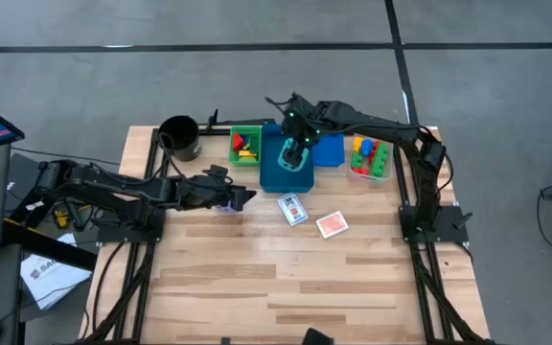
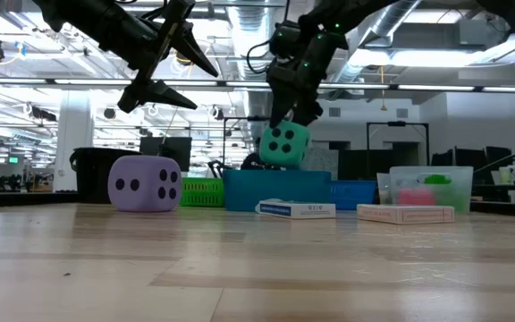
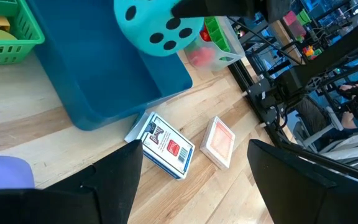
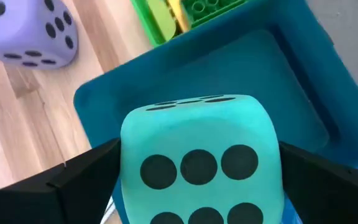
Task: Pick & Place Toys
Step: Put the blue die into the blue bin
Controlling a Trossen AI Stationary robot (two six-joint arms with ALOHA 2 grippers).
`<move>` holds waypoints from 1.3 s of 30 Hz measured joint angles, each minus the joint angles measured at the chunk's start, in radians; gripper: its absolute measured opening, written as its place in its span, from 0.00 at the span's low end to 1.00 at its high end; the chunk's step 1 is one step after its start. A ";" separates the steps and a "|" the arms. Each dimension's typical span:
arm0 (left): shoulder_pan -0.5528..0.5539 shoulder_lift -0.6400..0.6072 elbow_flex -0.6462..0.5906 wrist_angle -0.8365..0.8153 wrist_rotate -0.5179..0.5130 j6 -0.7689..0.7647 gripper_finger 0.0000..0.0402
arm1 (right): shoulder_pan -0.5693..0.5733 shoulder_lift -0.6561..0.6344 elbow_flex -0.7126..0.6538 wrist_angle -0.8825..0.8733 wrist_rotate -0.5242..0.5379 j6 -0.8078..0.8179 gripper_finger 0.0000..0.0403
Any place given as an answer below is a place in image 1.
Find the black case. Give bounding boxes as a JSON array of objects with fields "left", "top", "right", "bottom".
[{"left": 4, "top": 151, "right": 59, "bottom": 227}]

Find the large teal tray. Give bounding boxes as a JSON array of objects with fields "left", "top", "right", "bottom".
[{"left": 259, "top": 123, "right": 316, "bottom": 195}]

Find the black rounded object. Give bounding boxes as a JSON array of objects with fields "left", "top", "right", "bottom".
[{"left": 301, "top": 327, "right": 326, "bottom": 345}]

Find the cyan foam die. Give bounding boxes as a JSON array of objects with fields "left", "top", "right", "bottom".
[{"left": 277, "top": 136, "right": 312, "bottom": 173}]

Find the card deck in clear case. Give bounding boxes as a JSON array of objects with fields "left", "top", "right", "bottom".
[{"left": 276, "top": 192, "right": 310, "bottom": 228}]

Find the orange-backed card deck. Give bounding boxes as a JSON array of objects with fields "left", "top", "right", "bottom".
[{"left": 314, "top": 210, "right": 351, "bottom": 241}]

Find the purple foam die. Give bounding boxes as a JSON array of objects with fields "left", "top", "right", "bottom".
[{"left": 214, "top": 200, "right": 240, "bottom": 216}]

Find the white printed paper bag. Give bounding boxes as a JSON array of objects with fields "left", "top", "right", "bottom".
[{"left": 18, "top": 232, "right": 94, "bottom": 312}]

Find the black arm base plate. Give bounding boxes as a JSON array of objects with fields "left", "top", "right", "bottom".
[
  {"left": 398, "top": 204, "right": 471, "bottom": 244},
  {"left": 95, "top": 204, "right": 168, "bottom": 244}
]

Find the small blue bin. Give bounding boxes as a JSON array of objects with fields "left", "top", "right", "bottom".
[{"left": 310, "top": 130, "right": 346, "bottom": 169}]

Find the black cable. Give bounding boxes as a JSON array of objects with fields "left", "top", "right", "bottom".
[{"left": 90, "top": 241, "right": 127, "bottom": 334}]

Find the green mesh basket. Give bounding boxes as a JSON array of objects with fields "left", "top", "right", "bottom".
[{"left": 227, "top": 125, "right": 264, "bottom": 168}]

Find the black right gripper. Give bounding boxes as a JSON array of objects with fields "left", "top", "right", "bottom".
[{"left": 279, "top": 92, "right": 326, "bottom": 170}]

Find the black cup with monster face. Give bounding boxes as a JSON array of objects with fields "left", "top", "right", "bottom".
[{"left": 156, "top": 114, "right": 202, "bottom": 163}]

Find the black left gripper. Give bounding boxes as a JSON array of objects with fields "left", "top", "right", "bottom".
[{"left": 177, "top": 164, "right": 259, "bottom": 213}]

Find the black desk bar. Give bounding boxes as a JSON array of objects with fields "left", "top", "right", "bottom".
[{"left": 1, "top": 217, "right": 100, "bottom": 273}]

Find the black aluminium table frame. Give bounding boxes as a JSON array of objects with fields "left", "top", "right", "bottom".
[{"left": 81, "top": 122, "right": 497, "bottom": 345}]

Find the black table clamp with bar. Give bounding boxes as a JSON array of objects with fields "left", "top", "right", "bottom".
[{"left": 206, "top": 108, "right": 278, "bottom": 129}]

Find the clear plastic bin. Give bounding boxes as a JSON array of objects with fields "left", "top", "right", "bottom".
[{"left": 350, "top": 131, "right": 397, "bottom": 184}]

